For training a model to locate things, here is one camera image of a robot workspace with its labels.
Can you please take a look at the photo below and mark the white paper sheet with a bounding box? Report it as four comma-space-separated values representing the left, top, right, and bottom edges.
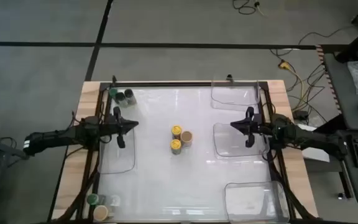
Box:
296, 123, 331, 163

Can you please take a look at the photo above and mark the black floor cable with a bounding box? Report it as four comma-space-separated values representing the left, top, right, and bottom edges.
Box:
232, 0, 258, 16
268, 26, 354, 124

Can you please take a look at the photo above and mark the yellow lid seasoning jar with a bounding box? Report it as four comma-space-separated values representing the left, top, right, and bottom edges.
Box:
170, 124, 183, 140
170, 139, 183, 156

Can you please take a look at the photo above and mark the grey desk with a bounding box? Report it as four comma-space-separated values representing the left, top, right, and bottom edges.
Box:
317, 44, 358, 207

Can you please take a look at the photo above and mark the tan lid seasoning jar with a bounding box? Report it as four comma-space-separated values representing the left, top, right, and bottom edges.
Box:
180, 130, 194, 148
93, 205, 110, 222

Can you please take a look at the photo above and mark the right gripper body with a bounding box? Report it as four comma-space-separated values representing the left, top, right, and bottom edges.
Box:
254, 114, 273, 138

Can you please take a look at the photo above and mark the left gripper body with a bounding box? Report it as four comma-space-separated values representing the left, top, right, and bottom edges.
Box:
104, 117, 125, 137

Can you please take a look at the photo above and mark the dark lid spice jar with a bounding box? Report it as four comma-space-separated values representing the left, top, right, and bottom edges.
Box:
116, 92, 128, 108
124, 88, 137, 106

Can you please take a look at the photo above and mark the yellow cable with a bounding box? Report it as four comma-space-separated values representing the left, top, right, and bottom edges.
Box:
277, 60, 306, 110

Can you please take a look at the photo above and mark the clear plastic bin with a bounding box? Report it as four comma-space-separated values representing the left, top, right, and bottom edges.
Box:
212, 122, 270, 160
210, 80, 261, 112
224, 181, 291, 224
98, 126, 136, 175

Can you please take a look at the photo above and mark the black desk brace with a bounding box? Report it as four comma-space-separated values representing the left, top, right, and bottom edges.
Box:
314, 113, 345, 135

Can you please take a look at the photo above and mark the black table frame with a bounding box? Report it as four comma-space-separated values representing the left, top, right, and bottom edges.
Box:
76, 81, 295, 224

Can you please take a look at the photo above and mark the black power adapter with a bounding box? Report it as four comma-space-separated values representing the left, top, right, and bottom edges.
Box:
293, 110, 308, 121

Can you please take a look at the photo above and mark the black monitor stand pole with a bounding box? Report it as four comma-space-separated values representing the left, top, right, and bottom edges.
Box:
334, 26, 358, 63

